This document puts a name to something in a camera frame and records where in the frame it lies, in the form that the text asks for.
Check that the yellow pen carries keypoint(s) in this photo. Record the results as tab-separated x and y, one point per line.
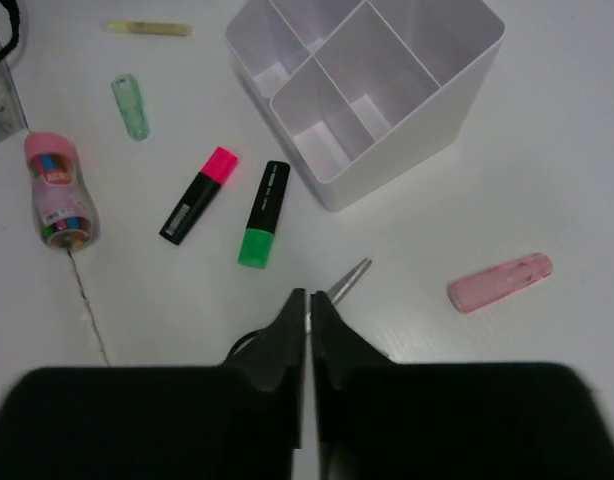
150	28

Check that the black handled scissors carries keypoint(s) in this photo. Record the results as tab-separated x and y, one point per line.
335	294

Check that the pink correction tape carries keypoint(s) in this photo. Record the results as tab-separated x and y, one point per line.
480	289

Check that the green cap black highlighter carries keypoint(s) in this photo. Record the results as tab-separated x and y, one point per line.
262	223

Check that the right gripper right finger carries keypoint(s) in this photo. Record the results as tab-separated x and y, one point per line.
501	420

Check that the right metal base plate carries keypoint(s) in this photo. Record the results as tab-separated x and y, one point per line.
12	117

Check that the pink cap black highlighter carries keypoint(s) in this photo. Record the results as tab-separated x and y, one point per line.
199	195

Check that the white compartment organizer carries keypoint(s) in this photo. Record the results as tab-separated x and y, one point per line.
388	89
270	40

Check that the left white compartment organizer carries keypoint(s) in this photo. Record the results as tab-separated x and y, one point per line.
270	40

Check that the right white compartment organizer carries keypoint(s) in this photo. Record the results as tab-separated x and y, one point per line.
388	89

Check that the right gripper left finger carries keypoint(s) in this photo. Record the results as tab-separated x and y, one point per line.
238	419

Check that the pink lid clip jar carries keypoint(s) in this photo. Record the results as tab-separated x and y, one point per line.
63	210

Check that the green correction tape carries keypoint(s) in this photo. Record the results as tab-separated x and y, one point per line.
130	104

